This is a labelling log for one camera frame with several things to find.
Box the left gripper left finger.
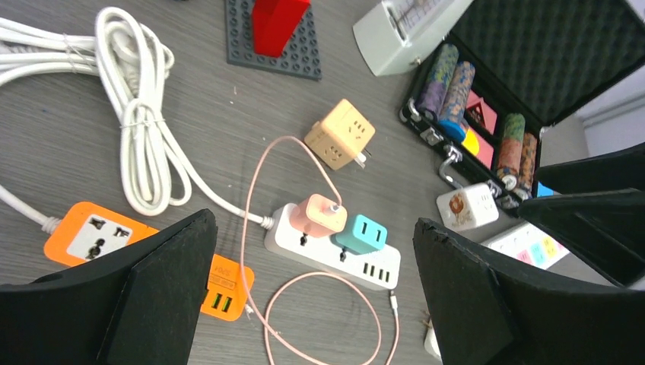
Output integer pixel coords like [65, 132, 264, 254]
[1, 209, 218, 364]

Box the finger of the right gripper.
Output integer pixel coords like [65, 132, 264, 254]
[518, 189, 644, 287]
[536, 143, 644, 194]

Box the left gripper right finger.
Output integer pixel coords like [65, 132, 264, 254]
[413, 218, 644, 364]

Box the teal plug adapter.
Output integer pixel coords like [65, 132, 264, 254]
[330, 214, 388, 255]

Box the white plug adapter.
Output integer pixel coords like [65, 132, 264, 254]
[424, 318, 442, 362]

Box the pink charger plug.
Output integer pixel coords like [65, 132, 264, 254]
[289, 194, 348, 238]

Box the blue small charger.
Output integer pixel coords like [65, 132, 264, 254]
[535, 182, 554, 197]

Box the white colourful power strip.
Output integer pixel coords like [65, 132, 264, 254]
[482, 222, 570, 270]

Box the orange power strip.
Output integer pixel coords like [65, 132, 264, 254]
[44, 202, 253, 322]

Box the white cube socket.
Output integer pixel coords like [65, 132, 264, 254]
[436, 183, 499, 232]

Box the white power strip with usb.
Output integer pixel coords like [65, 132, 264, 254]
[264, 203, 401, 290]

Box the black poker chip case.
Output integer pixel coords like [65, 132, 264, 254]
[399, 0, 645, 210]

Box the orange cube socket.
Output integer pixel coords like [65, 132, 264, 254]
[304, 99, 376, 170]

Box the white metronome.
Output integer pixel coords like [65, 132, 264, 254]
[352, 0, 472, 77]

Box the grey building baseplate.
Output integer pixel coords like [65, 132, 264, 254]
[225, 1, 322, 81]

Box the red toy brick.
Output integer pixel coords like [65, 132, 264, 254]
[252, 0, 310, 58]

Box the white coiled power cord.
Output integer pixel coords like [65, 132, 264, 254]
[0, 6, 275, 238]

